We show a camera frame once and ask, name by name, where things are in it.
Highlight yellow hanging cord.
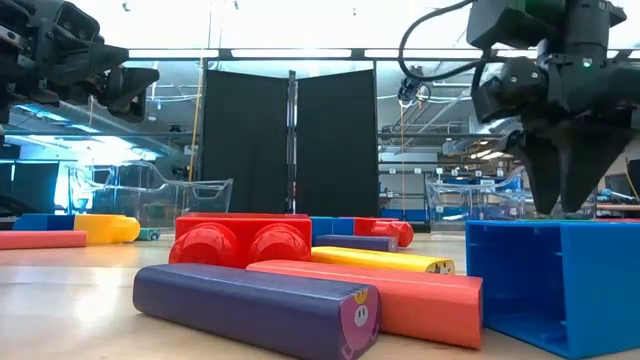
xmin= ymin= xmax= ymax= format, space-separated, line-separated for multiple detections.
xmin=187 ymin=54 xmax=207 ymax=184

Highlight yellow toy block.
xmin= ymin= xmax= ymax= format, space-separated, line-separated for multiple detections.
xmin=73 ymin=214 xmax=142 ymax=246

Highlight black hanging ceiling camera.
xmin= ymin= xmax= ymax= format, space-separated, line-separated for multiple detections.
xmin=397 ymin=64 xmax=432 ymax=105

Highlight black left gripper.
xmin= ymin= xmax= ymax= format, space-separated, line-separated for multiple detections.
xmin=0 ymin=0 xmax=161 ymax=126

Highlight purple long bar block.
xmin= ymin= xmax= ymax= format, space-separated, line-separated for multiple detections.
xmin=313 ymin=234 xmax=400 ymax=253
xmin=132 ymin=263 xmax=382 ymax=360

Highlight black room divider panel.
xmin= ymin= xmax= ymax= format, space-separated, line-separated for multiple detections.
xmin=294 ymin=68 xmax=380 ymax=218
xmin=200 ymin=68 xmax=291 ymax=215

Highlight clear plastic bin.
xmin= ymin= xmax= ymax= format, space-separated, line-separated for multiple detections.
xmin=68 ymin=159 xmax=235 ymax=217
xmin=424 ymin=166 xmax=527 ymax=222

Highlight black overhead frame beam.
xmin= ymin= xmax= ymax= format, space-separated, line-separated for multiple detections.
xmin=127 ymin=47 xmax=640 ymax=62

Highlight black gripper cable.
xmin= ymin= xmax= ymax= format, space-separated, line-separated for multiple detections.
xmin=397 ymin=0 xmax=506 ymax=84

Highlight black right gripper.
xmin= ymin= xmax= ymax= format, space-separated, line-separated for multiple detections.
xmin=469 ymin=43 xmax=640 ymax=216

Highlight yellow long bar block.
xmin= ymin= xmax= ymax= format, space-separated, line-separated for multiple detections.
xmin=309 ymin=245 xmax=456 ymax=275

